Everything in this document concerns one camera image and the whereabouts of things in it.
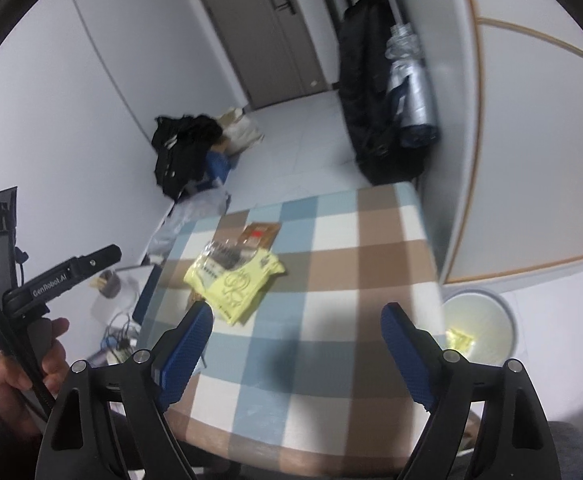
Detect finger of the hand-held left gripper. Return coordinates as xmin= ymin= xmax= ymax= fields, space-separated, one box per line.
xmin=0 ymin=186 xmax=26 ymax=302

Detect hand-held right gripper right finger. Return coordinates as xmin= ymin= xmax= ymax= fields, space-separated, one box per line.
xmin=380 ymin=302 xmax=557 ymax=480

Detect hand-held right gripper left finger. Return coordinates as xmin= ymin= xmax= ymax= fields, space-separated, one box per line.
xmin=36 ymin=300 xmax=215 ymax=480

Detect yellow packet with line drawing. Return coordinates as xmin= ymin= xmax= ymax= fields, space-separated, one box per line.
xmin=184 ymin=240 xmax=287 ymax=326

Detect white round trash bin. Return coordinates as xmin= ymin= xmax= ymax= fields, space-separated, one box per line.
xmin=441 ymin=290 xmax=518 ymax=367

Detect brown snack packet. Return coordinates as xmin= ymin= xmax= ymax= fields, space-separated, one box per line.
xmin=239 ymin=222 xmax=280 ymax=251

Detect person's left forearm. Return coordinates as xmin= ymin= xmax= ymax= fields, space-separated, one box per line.
xmin=0 ymin=407 xmax=47 ymax=480

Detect person's left hand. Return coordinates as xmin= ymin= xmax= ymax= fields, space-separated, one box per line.
xmin=0 ymin=317 xmax=70 ymax=436

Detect checkered blanket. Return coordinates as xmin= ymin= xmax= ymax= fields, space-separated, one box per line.
xmin=136 ymin=182 xmax=472 ymax=480

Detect grey plastic bag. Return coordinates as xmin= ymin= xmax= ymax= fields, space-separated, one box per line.
xmin=149 ymin=190 xmax=232 ymax=261

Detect black clothes pile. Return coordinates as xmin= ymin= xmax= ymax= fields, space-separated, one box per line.
xmin=152 ymin=114 xmax=225 ymax=201

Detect person's grey trousers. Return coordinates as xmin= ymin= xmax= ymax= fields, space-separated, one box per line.
xmin=549 ymin=420 xmax=583 ymax=480

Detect white wardrobe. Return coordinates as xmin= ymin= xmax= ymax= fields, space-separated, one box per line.
xmin=421 ymin=0 xmax=583 ymax=286

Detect silver folded umbrella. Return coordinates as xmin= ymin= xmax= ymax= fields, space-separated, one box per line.
xmin=384 ymin=0 xmax=439 ymax=148

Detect black hanging coat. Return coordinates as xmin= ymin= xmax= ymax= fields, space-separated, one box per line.
xmin=336 ymin=0 xmax=425 ymax=186

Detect grey-brown room door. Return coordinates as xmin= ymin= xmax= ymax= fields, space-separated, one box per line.
xmin=186 ymin=0 xmax=329 ymax=111

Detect thin black cable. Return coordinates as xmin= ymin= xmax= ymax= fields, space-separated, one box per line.
xmin=0 ymin=260 xmax=55 ymax=418

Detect tangle of cables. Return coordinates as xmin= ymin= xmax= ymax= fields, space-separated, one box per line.
xmin=100 ymin=310 xmax=142 ymax=366

